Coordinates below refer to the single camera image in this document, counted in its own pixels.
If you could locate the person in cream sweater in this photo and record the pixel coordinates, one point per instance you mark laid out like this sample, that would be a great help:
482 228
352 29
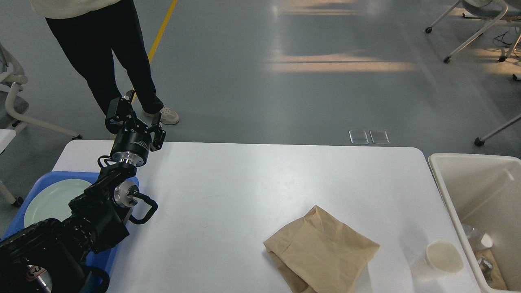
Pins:
91 34

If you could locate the clear floor plate right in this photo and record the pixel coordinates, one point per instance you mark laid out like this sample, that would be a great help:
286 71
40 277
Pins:
379 137

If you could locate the white office chair left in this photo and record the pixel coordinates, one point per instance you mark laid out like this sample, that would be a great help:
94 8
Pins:
13 107

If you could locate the aluminium foil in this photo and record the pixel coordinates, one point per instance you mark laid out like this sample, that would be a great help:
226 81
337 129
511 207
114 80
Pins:
473 235

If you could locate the brown paper bag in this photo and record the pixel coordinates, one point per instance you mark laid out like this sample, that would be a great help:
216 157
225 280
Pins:
319 254

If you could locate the chair leg with caster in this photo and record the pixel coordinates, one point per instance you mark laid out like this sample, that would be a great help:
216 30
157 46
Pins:
479 141

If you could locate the clear floor plate left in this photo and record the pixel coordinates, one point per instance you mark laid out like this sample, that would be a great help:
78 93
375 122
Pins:
358 137

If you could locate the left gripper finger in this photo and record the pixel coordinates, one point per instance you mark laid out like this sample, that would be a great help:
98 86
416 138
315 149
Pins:
157 137
121 115

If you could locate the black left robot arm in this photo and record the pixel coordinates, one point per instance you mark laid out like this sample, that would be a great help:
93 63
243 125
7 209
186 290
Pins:
112 174

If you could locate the clear plastic wrapper in bin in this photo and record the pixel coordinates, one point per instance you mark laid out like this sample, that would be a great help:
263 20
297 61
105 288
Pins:
486 268

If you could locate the clear floor plate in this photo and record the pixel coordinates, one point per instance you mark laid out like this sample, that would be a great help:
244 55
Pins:
379 137
358 137

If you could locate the white paper cup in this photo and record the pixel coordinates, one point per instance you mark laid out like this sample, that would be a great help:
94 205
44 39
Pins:
439 259
486 242

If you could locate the white paper cup in bin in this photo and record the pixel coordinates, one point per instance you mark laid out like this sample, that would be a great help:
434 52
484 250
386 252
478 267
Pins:
486 242

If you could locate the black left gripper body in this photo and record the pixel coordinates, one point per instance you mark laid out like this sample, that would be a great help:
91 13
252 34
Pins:
132 147

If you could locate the light green plate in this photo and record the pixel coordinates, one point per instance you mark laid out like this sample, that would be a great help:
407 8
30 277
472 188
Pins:
53 201

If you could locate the white plastic bin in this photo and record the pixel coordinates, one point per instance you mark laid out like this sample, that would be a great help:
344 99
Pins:
484 192

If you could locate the blue plastic tray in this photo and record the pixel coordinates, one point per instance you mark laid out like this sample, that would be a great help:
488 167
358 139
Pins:
61 179

